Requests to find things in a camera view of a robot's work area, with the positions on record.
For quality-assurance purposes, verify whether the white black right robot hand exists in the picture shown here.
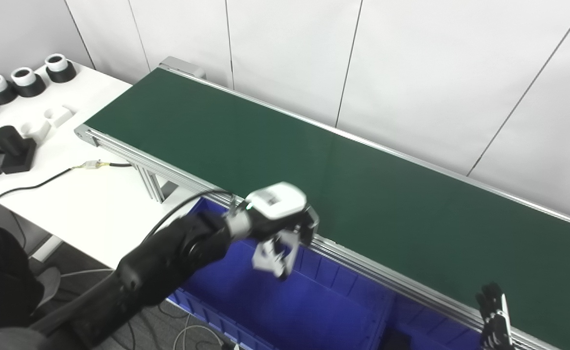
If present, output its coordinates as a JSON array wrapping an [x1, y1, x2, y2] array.
[[476, 282, 515, 350]]

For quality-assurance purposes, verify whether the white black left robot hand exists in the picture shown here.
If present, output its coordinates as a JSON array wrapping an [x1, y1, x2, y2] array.
[[236, 182, 320, 258]]

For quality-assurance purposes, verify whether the white square part with hole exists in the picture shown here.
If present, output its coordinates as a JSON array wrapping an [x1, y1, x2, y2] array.
[[252, 231, 301, 281]]

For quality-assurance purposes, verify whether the blue plastic bin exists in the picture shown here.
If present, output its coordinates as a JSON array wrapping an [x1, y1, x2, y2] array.
[[167, 197, 397, 350], [377, 292, 486, 350]]

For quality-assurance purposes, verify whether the green conveyor belt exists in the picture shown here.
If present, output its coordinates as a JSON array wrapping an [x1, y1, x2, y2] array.
[[74, 56, 570, 350]]

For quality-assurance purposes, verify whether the aluminium conveyor leg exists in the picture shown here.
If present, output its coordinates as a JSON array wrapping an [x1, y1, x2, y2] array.
[[129, 163, 179, 204]]

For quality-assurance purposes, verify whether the white table leg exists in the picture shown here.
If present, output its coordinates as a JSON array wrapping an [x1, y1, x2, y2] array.
[[30, 236, 65, 263]]

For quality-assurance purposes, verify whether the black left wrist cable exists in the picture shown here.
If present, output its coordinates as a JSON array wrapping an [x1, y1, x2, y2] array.
[[142, 190, 237, 244]]

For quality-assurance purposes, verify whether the white floor cable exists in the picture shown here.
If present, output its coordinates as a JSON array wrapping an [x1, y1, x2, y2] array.
[[172, 321, 228, 350]]

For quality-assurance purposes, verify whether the black yellow table cable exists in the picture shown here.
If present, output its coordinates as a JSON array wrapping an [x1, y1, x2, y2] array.
[[0, 159, 133, 214]]

